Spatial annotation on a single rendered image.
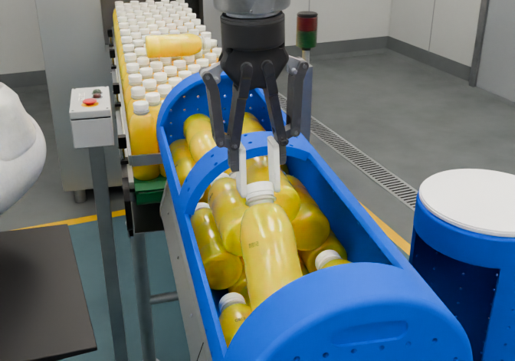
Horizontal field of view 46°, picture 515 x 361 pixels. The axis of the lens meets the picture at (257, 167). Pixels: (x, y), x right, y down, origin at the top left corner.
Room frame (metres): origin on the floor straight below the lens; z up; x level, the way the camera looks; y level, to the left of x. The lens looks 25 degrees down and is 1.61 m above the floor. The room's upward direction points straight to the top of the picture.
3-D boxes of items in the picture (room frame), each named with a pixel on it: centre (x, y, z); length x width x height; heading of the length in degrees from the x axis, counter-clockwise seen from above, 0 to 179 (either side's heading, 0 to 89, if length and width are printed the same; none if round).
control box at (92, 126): (1.53, 0.44, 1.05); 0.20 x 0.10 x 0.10; 14
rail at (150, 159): (1.48, 0.13, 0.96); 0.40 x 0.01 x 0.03; 104
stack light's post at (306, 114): (1.86, -0.15, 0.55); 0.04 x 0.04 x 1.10; 14
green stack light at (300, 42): (1.86, -0.15, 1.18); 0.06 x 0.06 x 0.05
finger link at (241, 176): (0.72, 0.02, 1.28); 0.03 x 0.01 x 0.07; 15
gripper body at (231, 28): (0.72, 0.00, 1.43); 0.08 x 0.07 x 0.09; 105
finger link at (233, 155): (0.71, 0.04, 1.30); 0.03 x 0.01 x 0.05; 105
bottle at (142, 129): (1.48, 0.30, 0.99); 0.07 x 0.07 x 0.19
